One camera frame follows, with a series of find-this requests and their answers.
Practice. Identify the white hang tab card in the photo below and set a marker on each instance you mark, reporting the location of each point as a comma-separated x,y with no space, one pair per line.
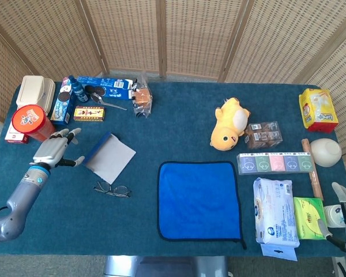
279,253

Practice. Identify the white floral cup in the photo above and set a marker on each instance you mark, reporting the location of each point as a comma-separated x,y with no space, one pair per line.
336,215

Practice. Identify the bread in clear bag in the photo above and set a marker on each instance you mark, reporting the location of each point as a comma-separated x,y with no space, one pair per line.
142,98

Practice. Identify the metal spoon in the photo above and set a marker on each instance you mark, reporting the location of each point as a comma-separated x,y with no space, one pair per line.
96,97

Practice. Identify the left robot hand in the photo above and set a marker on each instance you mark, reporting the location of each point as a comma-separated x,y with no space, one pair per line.
50,150

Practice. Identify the wicker folding screen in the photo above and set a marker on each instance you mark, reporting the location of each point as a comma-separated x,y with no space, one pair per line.
190,34

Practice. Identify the beige lunch box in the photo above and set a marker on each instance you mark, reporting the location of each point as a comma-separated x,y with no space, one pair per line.
31,89

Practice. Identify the clear box brown snacks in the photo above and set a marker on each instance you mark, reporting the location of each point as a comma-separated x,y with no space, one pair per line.
263,135

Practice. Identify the short blue Oreo box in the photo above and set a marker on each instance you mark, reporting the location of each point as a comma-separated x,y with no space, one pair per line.
62,109

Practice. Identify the yellow red snack bag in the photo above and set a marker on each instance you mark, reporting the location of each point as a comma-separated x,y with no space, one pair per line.
317,109

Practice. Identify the yellow plush toy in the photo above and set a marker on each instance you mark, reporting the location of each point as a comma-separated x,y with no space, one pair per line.
226,130

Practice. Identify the beige bowl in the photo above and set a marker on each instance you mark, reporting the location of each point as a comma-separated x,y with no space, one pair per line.
325,151

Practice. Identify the multicolour tissue pack row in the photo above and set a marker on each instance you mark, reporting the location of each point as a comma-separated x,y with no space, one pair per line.
276,163

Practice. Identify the blue microfiber cloth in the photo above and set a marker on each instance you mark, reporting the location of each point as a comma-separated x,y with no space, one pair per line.
199,199

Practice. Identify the red white flat box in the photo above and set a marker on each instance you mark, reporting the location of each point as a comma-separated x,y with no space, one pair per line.
14,137

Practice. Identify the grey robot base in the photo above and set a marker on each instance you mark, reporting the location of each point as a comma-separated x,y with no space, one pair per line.
167,267

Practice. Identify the teal tablecloth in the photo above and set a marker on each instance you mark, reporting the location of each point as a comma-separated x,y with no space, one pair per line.
161,135

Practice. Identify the small yellow red box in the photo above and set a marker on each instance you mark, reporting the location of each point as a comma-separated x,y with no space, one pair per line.
89,113

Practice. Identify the blue spray bottle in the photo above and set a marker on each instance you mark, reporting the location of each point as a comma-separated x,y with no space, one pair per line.
80,92

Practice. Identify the white wet wipes pack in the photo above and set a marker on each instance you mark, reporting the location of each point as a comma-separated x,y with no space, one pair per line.
274,210

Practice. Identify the orange red snack can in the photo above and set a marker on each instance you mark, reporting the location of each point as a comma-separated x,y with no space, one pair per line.
29,119

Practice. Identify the blue glasses case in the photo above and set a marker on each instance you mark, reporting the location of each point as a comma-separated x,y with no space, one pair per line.
109,157

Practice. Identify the thin-framed eyeglasses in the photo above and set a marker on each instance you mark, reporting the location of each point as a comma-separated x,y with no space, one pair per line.
121,191

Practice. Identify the wooden rolling pin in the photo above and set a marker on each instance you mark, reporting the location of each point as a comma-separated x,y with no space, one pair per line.
314,176

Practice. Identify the green tissue pack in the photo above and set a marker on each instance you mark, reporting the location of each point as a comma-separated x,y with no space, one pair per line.
308,216

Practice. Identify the long blue Oreo box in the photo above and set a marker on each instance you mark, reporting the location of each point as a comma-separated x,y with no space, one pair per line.
115,89

